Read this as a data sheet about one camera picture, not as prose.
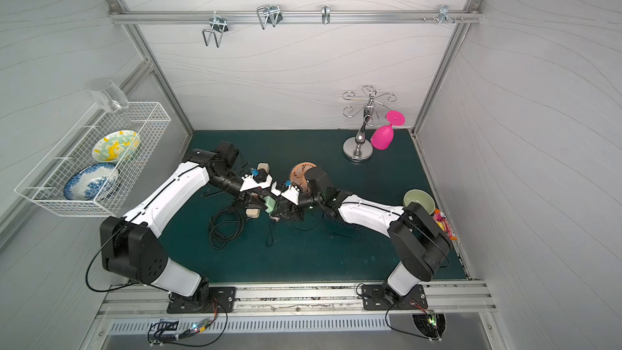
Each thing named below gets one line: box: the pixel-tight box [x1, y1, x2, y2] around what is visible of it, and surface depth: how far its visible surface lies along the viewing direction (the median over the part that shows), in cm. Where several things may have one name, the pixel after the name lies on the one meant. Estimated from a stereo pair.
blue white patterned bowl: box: [63, 163, 120, 201], surface depth 63 cm
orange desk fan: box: [289, 161, 318, 194], surface depth 95 cm
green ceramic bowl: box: [402, 188, 436, 215], surface depth 94 cm
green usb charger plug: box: [263, 195, 277, 214], surface depth 75 cm
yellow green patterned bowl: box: [91, 129, 141, 163], surface depth 71 cm
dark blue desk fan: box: [321, 213, 364, 240], surface depth 88 cm
